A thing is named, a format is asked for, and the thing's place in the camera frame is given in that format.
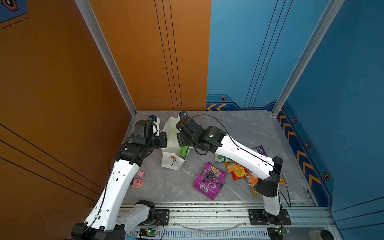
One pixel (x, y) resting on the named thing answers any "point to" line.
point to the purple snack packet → (260, 150)
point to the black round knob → (326, 235)
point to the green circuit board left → (147, 232)
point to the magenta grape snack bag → (210, 181)
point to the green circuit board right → (277, 233)
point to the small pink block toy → (141, 174)
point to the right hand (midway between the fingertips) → (179, 134)
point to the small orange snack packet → (281, 181)
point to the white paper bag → (170, 156)
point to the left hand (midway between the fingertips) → (165, 134)
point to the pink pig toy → (138, 183)
